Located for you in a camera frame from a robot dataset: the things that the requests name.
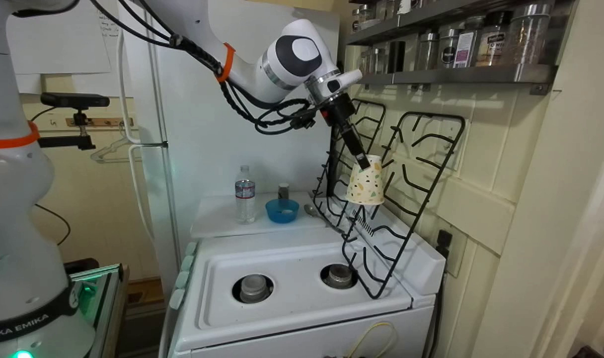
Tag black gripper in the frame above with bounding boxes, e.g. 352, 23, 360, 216
320, 91, 374, 172

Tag speckled cream paper cup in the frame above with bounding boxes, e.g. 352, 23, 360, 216
344, 152, 390, 206

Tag black stove grate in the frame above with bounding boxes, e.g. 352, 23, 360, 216
312, 97, 390, 234
340, 109, 467, 302

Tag small blue bowl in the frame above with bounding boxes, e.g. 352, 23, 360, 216
265, 196, 302, 224

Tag steel spice shelf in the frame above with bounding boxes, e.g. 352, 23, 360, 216
344, 0, 577, 47
358, 61, 559, 95

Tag round stove burner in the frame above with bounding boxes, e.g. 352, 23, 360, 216
231, 272, 277, 306
318, 262, 360, 292

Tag clear plastic water bottle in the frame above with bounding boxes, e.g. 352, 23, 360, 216
233, 164, 261, 226

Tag metal mug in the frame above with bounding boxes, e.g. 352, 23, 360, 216
350, 1, 376, 31

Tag white gas stove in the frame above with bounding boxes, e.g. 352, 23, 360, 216
159, 194, 447, 358

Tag large glass spice jar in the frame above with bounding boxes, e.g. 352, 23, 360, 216
511, 0, 555, 65

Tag white clothes hanger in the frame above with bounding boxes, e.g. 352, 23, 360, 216
92, 127, 149, 164

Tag white board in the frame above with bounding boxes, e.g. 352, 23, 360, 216
6, 0, 124, 95

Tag wall outlet with black plug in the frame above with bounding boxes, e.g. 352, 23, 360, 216
435, 224, 469, 278

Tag orange cable strap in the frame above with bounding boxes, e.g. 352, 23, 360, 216
215, 39, 239, 85

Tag black power cord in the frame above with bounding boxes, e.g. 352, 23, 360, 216
426, 254, 449, 358

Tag wooden wall rail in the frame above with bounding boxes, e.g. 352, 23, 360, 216
20, 115, 137, 131

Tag black camera on stand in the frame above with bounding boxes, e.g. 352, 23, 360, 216
22, 91, 112, 150

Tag thin black cable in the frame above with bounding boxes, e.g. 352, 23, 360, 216
34, 202, 74, 248

